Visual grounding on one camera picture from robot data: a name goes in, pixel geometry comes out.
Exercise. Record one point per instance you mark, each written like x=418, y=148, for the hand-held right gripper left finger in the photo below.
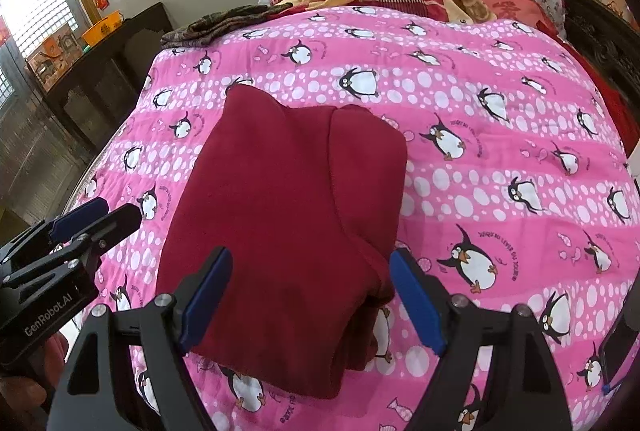
x=207, y=301

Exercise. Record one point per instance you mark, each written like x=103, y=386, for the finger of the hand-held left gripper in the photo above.
x=80, y=216
x=117, y=223

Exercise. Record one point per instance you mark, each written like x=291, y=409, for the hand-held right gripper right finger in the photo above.
x=417, y=301

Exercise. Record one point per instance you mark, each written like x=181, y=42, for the dark red sweater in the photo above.
x=290, y=211

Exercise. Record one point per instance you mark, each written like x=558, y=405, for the person's left hand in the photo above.
x=50, y=353

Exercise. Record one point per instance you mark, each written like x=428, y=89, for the dark wooden cabinet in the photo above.
x=100, y=81

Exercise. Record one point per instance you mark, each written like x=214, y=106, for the pink penguin printed blanket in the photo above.
x=500, y=171

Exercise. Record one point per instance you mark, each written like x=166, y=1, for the orange patterned box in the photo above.
x=52, y=58

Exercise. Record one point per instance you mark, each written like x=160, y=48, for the orange plastic basin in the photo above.
x=102, y=31

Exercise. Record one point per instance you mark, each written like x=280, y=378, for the black phone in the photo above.
x=620, y=351

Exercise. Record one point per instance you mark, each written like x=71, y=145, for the brown patterned cloth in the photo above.
x=215, y=26

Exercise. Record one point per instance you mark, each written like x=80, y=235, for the red embroidered pillow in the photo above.
x=510, y=1

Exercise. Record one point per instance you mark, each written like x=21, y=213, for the dark wooden headboard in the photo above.
x=600, y=41

